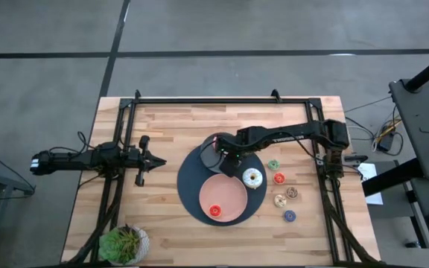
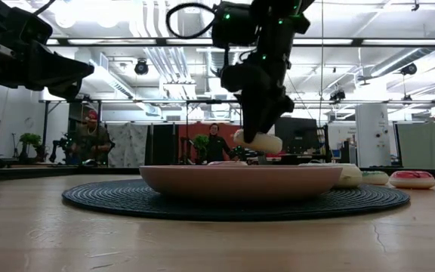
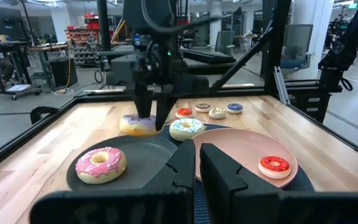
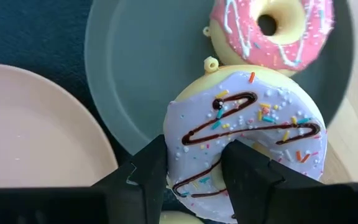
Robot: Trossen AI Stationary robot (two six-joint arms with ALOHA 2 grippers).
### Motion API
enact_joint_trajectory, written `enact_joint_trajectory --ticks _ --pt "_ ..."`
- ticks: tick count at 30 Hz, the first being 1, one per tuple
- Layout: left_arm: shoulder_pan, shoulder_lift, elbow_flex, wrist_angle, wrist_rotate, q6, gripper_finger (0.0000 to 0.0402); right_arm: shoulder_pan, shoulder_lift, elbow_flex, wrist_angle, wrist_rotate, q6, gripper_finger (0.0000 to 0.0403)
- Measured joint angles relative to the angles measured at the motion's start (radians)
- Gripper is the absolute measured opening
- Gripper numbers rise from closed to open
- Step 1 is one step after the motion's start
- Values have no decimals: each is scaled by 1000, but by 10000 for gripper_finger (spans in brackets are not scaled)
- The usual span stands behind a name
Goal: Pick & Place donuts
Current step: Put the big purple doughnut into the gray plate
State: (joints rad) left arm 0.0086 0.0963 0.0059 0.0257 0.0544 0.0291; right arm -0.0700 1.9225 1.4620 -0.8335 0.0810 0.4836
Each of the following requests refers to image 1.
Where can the grey metal desk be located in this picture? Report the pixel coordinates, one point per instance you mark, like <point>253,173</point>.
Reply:
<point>423,119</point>

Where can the potted green succulent plant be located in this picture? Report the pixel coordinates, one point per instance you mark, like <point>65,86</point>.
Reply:
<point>119,245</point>

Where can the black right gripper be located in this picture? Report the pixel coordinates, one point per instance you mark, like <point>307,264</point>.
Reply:
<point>231,165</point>

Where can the small green donut white drizzle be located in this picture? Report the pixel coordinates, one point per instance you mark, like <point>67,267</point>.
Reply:
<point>270,164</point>

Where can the small red sprinkled donut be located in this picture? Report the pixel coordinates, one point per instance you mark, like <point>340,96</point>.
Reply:
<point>211,207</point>

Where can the black power adapter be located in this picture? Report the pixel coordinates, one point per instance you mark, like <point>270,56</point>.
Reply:
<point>386,142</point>

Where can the pink round plate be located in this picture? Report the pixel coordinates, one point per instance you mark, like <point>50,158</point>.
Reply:
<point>229,197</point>

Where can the large white donut blue drizzle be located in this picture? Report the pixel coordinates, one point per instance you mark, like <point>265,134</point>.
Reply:
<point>246,175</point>

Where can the dark grey round plate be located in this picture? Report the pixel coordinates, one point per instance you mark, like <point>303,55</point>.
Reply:
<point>209,158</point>

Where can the large pink frosted donut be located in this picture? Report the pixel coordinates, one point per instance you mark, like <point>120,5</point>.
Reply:
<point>216,143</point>

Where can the white paper sheet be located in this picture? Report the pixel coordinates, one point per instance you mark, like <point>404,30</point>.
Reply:
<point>372,186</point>

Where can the small brown chocolate donut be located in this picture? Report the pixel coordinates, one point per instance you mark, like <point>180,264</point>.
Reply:
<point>288,190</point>

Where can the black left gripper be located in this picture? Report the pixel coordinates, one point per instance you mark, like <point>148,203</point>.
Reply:
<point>142,164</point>

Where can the dark blue round placemat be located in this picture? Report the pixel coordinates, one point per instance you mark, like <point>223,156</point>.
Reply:
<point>188,186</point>

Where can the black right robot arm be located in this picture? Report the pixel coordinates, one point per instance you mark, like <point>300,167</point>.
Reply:
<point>292,134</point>

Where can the small white donut chocolate drizzle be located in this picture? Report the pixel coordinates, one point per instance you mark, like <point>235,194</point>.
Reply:
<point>276,198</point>

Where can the small blue donut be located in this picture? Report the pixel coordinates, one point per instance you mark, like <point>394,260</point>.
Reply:
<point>286,213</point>

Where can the black aluminium table frame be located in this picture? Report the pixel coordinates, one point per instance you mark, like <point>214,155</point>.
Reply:
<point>218,100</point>

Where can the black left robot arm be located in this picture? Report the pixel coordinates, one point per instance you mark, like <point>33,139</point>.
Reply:
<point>73,158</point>

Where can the black stand beam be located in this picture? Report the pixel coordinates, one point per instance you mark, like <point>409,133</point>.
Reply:
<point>389,178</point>

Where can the small orange donut chocolate drizzle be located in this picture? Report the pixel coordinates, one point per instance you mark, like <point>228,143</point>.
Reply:
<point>276,175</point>

